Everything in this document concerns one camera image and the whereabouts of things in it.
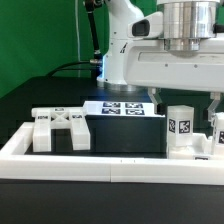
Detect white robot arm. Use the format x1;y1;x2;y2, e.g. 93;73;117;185
98;0;224;120

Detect white thin cable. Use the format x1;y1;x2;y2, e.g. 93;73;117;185
75;0;82;78

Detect white chair seat part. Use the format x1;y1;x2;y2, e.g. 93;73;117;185
167;133;224;161

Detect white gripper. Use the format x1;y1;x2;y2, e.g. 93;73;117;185
124;11;224;122

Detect white chair back frame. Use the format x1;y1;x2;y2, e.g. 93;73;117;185
31;107;91;152

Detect black corrugated hose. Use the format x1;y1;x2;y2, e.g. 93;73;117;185
83;0;108;78

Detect white sheet with tags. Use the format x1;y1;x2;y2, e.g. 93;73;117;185
83;101;163;118

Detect white U-shaped fence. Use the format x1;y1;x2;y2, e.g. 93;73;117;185
0;122;224;185

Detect black table cables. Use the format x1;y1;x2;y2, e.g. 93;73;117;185
45;60;101;78

